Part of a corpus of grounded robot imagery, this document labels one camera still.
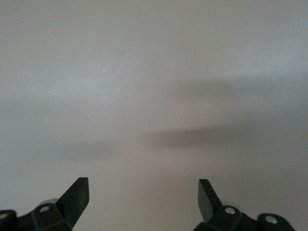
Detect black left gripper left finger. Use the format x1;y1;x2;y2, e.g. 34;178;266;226
0;177;90;231

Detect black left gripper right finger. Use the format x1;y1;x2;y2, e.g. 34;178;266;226
192;179;295;231

